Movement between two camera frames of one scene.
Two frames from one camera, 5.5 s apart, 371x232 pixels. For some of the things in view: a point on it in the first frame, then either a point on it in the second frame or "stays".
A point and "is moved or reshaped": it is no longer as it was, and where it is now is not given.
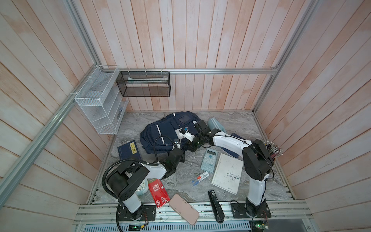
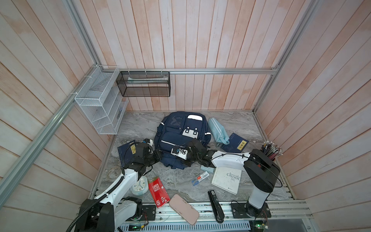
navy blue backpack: x=158 y=137 is moved or reshaped
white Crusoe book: x=227 y=173 stays
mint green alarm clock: x=143 y=189 stays
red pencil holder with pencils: x=274 y=150 stays
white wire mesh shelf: x=101 y=100 stays
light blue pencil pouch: x=213 y=123 stays
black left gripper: x=182 y=159 to x=158 y=157
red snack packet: x=159 y=193 stays
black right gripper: x=191 y=147 to x=188 y=163
